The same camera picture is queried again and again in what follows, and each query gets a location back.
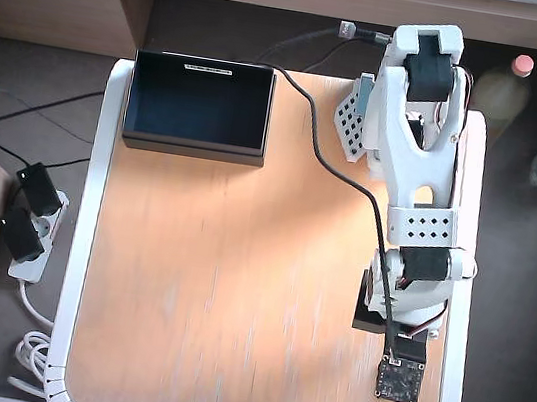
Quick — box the white table rim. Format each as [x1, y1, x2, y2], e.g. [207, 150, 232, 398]
[39, 51, 508, 402]

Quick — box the black floor cable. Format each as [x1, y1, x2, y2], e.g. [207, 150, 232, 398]
[0, 77, 107, 149]
[0, 131, 37, 172]

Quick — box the brown wooden furniture frame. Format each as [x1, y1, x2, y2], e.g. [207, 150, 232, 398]
[0, 0, 537, 121]

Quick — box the black power adapter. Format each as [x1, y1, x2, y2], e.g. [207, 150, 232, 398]
[10, 159, 68, 220]
[0, 204, 51, 267]

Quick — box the white power cord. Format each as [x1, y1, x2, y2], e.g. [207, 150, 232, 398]
[2, 277, 66, 401]

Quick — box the white power strip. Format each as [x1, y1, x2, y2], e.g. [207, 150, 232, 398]
[6, 183, 73, 288]

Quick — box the yellow juice bottle pink cap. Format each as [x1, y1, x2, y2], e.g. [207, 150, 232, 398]
[463, 47, 537, 144]

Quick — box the black bin box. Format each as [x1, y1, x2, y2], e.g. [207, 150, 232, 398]
[119, 45, 279, 170]

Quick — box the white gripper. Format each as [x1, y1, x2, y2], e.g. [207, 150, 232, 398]
[348, 245, 457, 370]

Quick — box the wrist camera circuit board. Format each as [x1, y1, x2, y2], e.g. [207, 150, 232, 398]
[372, 354, 427, 402]

